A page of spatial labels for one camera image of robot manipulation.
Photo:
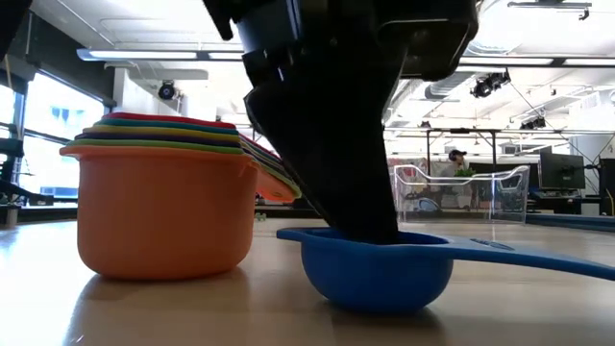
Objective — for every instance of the teal measuring cup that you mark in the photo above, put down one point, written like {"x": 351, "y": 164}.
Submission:
{"x": 168, "y": 125}

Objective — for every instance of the clear plastic basket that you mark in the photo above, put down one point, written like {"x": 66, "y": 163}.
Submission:
{"x": 524, "y": 197}

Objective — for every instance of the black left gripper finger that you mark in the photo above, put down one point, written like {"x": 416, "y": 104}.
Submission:
{"x": 336, "y": 158}

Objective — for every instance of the black computer monitor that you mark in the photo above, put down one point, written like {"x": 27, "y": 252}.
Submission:
{"x": 562, "y": 170}

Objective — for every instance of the blue measuring cup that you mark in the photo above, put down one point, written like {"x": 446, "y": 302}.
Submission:
{"x": 375, "y": 279}

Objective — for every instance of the dark monitor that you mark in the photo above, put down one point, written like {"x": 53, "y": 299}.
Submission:
{"x": 607, "y": 182}

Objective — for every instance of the orange measuring cup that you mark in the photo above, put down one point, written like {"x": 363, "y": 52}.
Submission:
{"x": 163, "y": 216}

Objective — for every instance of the black equipment stand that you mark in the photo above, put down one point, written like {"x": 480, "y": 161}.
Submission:
{"x": 29, "y": 196}

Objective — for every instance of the black ceiling spotlight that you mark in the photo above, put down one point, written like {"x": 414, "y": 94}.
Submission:
{"x": 166, "y": 90}

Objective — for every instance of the grey post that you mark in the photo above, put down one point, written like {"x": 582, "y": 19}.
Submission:
{"x": 12, "y": 216}

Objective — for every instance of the black workstation frame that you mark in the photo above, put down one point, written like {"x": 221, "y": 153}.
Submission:
{"x": 427, "y": 144}

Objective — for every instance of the black ceiling camera cluster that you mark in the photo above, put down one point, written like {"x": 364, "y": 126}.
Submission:
{"x": 487, "y": 85}
{"x": 533, "y": 123}

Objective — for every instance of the red measuring cup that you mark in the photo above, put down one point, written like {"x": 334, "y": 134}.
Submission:
{"x": 168, "y": 119}

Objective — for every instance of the green measuring cup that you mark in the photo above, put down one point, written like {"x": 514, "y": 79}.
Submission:
{"x": 154, "y": 144}

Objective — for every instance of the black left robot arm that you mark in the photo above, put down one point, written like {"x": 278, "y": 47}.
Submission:
{"x": 12, "y": 24}

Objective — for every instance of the colourful painted panel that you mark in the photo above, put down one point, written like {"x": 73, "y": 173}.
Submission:
{"x": 413, "y": 192}

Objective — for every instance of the small green background plant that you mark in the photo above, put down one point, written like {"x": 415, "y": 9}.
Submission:
{"x": 463, "y": 172}

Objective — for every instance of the person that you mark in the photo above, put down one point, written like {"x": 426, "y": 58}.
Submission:
{"x": 457, "y": 155}

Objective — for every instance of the overhead light bar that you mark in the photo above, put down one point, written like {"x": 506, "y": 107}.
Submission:
{"x": 144, "y": 54}

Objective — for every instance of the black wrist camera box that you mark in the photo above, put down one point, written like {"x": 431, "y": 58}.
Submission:
{"x": 432, "y": 48}

